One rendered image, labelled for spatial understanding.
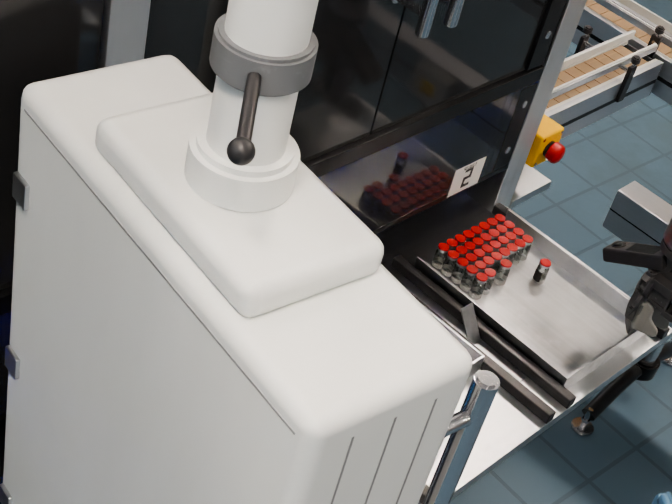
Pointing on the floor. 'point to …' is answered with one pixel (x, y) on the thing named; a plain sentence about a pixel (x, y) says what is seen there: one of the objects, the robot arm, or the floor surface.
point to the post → (501, 192)
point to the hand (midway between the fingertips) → (629, 325)
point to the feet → (618, 390)
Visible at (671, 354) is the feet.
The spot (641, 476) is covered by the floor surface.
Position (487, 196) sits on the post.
